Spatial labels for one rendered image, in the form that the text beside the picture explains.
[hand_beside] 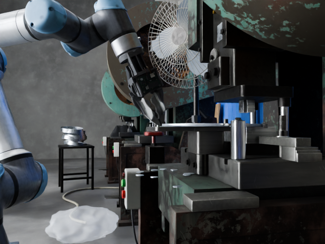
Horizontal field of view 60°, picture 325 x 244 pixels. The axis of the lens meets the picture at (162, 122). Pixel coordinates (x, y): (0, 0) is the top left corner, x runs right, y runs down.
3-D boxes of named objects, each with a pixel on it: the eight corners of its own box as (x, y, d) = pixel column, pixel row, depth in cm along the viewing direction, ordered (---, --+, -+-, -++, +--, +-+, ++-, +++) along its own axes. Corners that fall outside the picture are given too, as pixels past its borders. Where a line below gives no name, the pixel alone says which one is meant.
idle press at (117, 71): (103, 238, 198) (104, -8, 201) (105, 201, 295) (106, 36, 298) (298, 224, 225) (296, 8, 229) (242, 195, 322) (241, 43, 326)
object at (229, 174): (239, 190, 59) (239, 161, 60) (180, 163, 103) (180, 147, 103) (357, 184, 66) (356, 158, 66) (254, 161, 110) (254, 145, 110)
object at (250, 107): (244, 112, 82) (244, 99, 82) (237, 113, 87) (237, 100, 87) (255, 112, 83) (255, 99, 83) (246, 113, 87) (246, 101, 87)
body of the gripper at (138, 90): (139, 99, 71) (119, 54, 70) (134, 101, 79) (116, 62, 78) (166, 87, 73) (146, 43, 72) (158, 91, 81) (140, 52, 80)
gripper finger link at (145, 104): (155, 130, 74) (140, 98, 73) (150, 130, 79) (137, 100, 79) (166, 125, 74) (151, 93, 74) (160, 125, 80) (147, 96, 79)
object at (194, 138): (155, 177, 71) (155, 124, 72) (146, 169, 85) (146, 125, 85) (245, 174, 77) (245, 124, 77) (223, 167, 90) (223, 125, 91)
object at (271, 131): (246, 143, 76) (246, 126, 76) (223, 140, 91) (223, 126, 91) (275, 143, 78) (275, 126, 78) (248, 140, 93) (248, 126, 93)
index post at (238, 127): (235, 160, 63) (235, 117, 63) (229, 158, 66) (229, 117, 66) (246, 160, 64) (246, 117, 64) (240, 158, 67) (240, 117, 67)
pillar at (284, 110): (283, 143, 77) (283, 91, 77) (278, 142, 79) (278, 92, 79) (290, 143, 77) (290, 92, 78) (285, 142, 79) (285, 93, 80)
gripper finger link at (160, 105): (166, 125, 74) (151, 93, 74) (160, 125, 80) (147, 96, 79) (176, 120, 75) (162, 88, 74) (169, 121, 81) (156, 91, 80)
